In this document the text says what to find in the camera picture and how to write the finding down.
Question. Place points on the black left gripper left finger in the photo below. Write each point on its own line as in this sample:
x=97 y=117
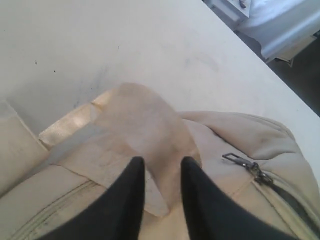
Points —
x=116 y=215

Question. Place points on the white furniture in background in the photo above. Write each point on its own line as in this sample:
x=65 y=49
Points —
x=283 y=28

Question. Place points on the cream fabric duffel bag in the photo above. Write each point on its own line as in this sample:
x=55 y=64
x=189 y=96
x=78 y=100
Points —
x=50 y=178

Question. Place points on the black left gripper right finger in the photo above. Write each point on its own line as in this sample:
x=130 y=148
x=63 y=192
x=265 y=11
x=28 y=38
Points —
x=212 y=215

